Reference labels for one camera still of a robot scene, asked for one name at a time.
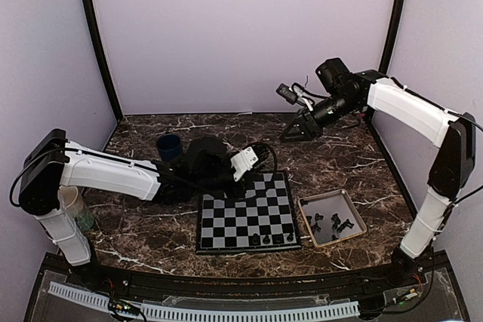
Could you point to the small green circuit board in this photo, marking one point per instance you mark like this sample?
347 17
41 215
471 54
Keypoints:
121 307

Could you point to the black frame post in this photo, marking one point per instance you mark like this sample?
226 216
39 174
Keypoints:
101 59
392 31

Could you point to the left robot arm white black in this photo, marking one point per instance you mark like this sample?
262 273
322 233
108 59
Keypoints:
57 161

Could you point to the left black frame post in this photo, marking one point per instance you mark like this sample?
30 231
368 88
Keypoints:
101 59

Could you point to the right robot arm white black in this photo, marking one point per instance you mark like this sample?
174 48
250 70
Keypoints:
451 134

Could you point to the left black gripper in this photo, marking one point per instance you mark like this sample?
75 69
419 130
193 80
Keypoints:
239 191

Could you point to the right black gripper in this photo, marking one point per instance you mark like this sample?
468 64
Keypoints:
308 124

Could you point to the dark blue cup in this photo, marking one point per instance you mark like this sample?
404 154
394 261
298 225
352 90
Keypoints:
169 147

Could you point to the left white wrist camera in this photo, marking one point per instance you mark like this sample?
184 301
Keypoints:
244 161

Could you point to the beige paper cup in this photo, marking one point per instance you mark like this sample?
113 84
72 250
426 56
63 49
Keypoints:
76 207

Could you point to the wooden tray with dark base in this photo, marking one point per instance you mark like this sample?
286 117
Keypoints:
327 204

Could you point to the right black frame post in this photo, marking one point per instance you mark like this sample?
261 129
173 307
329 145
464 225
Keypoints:
392 31

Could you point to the black front rail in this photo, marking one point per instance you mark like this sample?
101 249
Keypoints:
146 284

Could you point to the white slotted cable duct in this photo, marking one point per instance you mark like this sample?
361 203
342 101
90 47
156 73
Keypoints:
153 312

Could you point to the black grey chess board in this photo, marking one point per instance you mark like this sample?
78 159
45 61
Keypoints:
226 227

